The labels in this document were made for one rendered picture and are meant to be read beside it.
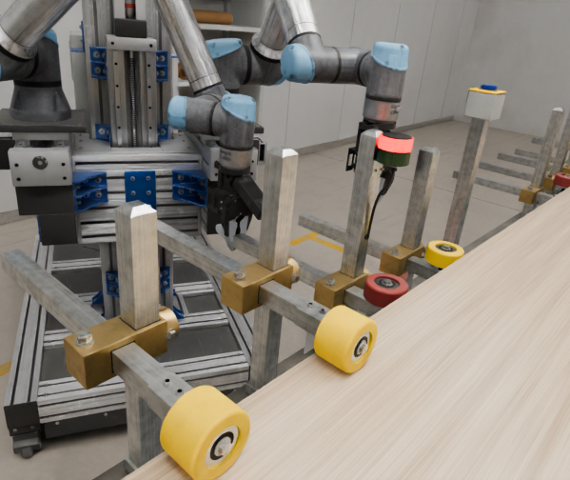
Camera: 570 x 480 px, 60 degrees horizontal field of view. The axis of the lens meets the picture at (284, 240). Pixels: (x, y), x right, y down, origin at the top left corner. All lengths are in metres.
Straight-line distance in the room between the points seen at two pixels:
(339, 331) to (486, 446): 0.22
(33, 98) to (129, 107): 0.29
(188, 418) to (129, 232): 0.22
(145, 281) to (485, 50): 8.56
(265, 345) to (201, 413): 0.37
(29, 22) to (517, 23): 8.09
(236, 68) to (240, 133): 0.46
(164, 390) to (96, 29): 1.26
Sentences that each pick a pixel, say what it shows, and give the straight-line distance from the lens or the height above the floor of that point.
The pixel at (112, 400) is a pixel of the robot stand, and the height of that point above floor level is 0.18.
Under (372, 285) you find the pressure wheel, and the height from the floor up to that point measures 0.91.
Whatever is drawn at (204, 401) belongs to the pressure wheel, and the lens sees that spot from 0.53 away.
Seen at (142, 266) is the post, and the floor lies 1.06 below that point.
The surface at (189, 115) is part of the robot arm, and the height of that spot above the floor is 1.13.
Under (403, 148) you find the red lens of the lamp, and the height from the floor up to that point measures 1.15.
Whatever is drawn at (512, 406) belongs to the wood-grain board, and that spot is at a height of 0.90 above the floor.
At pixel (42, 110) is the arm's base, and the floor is 1.07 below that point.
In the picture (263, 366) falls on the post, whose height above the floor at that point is 0.78.
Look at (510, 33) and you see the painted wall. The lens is 8.90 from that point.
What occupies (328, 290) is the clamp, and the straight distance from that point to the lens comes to 0.97.
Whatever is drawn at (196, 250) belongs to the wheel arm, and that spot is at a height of 0.96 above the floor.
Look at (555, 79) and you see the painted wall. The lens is 8.72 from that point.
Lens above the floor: 1.34
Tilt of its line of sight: 24 degrees down
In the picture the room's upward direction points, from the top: 5 degrees clockwise
